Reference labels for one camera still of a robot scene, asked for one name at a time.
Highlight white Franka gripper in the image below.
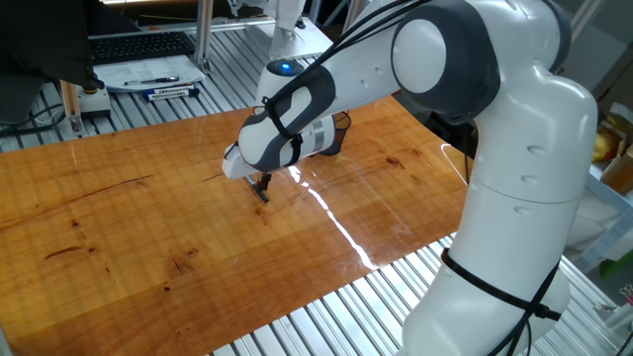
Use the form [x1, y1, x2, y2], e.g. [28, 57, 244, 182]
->
[221, 141, 274, 196]

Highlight black and grey pen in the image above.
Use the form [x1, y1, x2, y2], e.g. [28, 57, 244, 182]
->
[246, 178, 271, 204]

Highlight black mesh pen holder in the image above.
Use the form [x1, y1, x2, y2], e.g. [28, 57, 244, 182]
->
[319, 111, 353, 157]

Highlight black pen on papers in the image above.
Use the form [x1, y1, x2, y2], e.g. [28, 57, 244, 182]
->
[123, 75, 181, 87]

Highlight wood-grain table mat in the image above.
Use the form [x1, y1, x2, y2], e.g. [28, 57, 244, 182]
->
[0, 93, 474, 356]

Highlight blue and white marker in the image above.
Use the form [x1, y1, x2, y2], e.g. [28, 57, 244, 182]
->
[140, 83, 201, 104]

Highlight white paper stack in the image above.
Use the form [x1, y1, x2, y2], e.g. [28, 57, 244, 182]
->
[92, 53, 207, 94]

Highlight black computer keyboard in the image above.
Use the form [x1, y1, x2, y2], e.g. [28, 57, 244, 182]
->
[88, 31, 197, 67]

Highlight white box with knob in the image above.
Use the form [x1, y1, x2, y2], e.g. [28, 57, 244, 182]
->
[77, 83, 113, 120]

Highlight wooden strip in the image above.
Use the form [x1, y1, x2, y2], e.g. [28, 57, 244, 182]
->
[59, 80, 83, 136]

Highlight yellow toy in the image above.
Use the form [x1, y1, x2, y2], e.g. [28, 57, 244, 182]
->
[590, 126, 622, 163]

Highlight brown cardboard box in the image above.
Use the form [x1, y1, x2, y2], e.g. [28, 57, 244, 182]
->
[600, 142, 633, 197]

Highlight green object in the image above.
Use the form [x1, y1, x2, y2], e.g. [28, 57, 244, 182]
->
[599, 249, 633, 279]

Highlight aluminium profile rail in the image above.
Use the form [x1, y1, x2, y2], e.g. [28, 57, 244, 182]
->
[88, 17, 278, 40]

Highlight aluminium profile post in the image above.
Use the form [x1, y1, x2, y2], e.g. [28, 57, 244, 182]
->
[193, 0, 216, 75]

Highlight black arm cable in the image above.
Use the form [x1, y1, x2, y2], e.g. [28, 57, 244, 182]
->
[296, 0, 563, 356]

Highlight thin black cable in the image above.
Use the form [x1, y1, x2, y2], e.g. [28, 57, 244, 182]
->
[0, 102, 66, 139]

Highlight black strap on arm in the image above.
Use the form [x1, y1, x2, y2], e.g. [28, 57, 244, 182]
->
[440, 247, 563, 321]

